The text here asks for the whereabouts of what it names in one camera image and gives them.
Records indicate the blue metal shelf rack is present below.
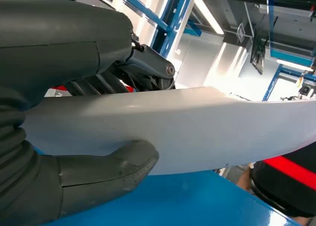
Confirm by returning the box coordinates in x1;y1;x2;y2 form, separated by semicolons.
262;0;316;103
34;0;300;226

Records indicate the ceiling light strip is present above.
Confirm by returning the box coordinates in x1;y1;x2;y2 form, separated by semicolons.
276;58;314;72
193;0;225;36

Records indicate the black hanging monitor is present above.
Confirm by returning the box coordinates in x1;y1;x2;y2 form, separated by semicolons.
249;35;266;75

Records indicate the person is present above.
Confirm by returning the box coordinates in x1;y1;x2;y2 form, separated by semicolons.
237;142;316;226

